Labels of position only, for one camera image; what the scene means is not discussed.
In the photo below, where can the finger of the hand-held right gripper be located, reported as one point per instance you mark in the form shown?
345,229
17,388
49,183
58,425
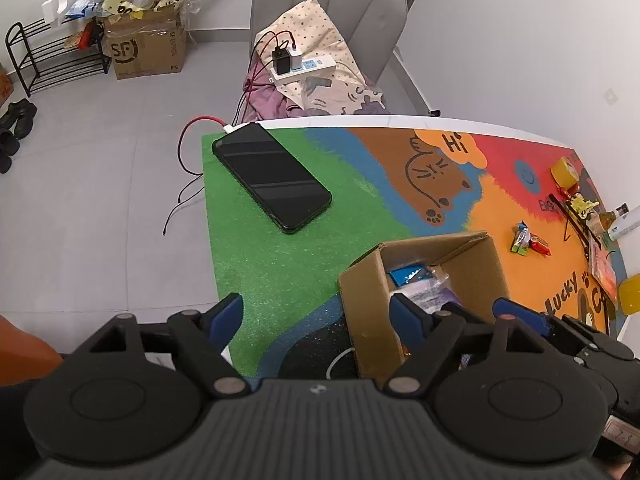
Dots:
530,317

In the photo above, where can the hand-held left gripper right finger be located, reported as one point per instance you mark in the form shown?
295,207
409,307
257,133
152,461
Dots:
404,312

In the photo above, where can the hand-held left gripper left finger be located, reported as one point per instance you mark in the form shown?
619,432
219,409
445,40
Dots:
227,312

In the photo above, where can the long purple snack packet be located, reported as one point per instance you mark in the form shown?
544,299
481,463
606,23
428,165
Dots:
432,292

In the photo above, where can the yellow container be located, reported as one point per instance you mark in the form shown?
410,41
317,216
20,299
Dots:
631,295

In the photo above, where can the red snack packet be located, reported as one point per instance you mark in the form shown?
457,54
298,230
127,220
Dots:
540,246

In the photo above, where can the bright green snack packet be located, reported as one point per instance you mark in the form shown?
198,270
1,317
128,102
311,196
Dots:
519,246

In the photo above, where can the red packet in clear bag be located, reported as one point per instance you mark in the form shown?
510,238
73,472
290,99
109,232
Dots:
605,272

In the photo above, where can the blue white snack packet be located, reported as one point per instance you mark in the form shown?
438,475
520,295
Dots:
522,230

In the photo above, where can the black clothes hanger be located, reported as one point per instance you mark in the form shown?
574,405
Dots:
570,212

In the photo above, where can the yellow green crumpled wrapper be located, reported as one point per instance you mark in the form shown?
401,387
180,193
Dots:
582,204

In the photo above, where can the colourful cartoon table mat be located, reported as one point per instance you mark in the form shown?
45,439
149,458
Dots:
450,195

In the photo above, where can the amber glass bottle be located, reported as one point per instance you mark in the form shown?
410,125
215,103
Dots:
607,216

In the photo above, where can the white plastic bottle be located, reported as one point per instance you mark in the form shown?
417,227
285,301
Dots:
625,227

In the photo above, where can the black smartphone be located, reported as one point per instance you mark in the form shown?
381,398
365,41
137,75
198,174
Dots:
272,177

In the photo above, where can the yellow tape roll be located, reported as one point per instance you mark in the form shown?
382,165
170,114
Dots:
565,172

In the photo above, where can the orange object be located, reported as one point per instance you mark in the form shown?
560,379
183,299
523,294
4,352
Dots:
25,355

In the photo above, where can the purple cloth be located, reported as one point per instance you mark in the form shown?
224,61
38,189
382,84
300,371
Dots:
270,102

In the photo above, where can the black charger plug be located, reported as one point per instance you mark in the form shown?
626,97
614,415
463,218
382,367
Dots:
281,62

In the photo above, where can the white power strip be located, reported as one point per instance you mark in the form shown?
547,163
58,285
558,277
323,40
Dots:
310,66

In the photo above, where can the white charger plug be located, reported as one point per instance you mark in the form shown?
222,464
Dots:
295,60

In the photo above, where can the printed large cardboard box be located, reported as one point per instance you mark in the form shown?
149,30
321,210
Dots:
145,50

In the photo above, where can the black shoe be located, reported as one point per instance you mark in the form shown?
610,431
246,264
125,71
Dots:
9,142
22,112

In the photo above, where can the dotted cream cloth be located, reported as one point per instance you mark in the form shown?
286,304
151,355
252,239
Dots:
320,25

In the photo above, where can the orange red bag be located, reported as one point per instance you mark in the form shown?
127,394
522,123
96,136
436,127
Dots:
86,35

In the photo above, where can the blue white packets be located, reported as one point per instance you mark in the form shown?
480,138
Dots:
85,4

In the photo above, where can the white plastic holder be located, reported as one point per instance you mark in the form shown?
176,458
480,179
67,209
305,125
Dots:
56,5

